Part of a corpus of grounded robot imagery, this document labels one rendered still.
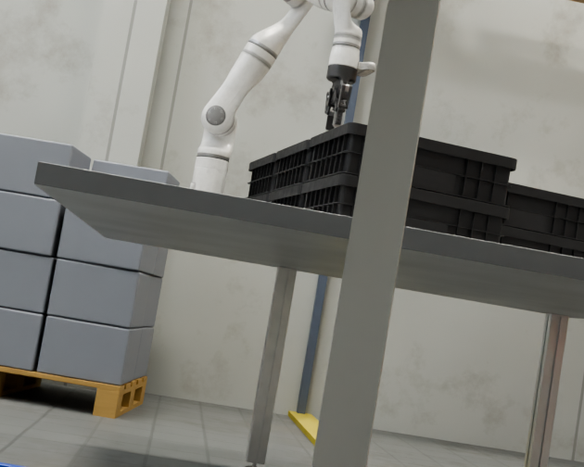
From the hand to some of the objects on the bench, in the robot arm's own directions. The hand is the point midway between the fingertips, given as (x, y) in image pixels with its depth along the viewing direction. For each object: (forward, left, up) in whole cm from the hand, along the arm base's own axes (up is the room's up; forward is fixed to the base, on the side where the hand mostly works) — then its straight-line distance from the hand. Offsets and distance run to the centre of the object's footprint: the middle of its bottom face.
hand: (334, 122), depth 254 cm
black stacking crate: (+9, +7, -30) cm, 32 cm away
